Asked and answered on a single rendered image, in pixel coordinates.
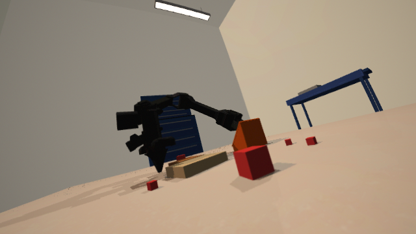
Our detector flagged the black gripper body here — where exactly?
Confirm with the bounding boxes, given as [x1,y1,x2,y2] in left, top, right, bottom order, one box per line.
[139,124,176,155]

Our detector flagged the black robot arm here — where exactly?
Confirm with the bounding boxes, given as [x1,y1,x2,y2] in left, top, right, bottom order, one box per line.
[116,92,244,152]

